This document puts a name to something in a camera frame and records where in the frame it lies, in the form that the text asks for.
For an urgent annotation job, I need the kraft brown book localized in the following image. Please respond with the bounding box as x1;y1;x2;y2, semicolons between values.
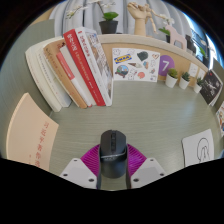
43;38;88;110

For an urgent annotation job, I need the wooden hand model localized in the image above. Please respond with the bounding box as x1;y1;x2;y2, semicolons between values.
126;1;149;37

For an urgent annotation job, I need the white mouse pad with drawing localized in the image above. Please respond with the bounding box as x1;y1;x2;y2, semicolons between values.
181;128;215;168

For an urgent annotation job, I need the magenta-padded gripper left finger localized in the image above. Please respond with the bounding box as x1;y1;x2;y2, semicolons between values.
59;143;103;190

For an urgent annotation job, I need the grey curtain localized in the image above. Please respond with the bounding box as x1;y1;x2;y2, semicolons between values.
49;0;188;38

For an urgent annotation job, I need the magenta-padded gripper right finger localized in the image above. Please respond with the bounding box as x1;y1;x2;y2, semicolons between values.
125;143;167;190

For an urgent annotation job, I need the leafy plant in black pot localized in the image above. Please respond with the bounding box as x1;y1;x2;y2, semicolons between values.
198;39;211;66

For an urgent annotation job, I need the pink wooden horse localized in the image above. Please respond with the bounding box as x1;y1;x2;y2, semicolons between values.
165;24;188;52

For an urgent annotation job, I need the black computer mouse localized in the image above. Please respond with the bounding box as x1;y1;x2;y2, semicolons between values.
99;129;129;179

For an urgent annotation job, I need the black wooden horse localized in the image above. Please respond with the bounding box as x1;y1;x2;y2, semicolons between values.
185;34;198;55

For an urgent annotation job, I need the grey-green desk divider panel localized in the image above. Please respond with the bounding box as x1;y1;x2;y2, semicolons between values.
211;58;224;108
0;18;61;158

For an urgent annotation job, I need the colourful food sticker sheet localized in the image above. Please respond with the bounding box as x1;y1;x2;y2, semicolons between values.
215;100;224;138

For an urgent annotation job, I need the beige booklet with red text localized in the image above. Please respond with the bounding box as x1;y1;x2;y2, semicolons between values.
5;92;60;172

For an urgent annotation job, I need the purple round number sign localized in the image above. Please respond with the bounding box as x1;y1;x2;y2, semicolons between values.
158;54;176;77

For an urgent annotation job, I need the window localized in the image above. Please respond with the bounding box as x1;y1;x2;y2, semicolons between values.
186;11;221;68

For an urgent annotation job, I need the small plant in white pot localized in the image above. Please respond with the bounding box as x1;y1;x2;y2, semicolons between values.
165;67;179;89
178;71;191;91
193;76;204;94

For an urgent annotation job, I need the book with illustrated cover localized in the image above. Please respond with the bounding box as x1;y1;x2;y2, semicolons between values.
74;26;114;107

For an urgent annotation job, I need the white orchid in black pot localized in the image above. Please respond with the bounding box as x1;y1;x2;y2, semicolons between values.
158;14;176;44
65;0;120;35

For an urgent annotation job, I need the thick white book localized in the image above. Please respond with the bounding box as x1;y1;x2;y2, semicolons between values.
35;41;73;109
24;41;63;113

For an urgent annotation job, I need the white book with red band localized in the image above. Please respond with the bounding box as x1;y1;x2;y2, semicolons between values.
55;45;97;108

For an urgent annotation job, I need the black book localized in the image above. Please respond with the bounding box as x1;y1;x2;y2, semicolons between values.
199;69;224;107

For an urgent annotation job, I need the wooden artist mannequin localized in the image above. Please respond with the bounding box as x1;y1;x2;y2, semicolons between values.
144;4;168;34

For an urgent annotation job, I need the white sticker sheet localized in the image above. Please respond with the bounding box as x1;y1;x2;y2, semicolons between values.
111;47;161;83

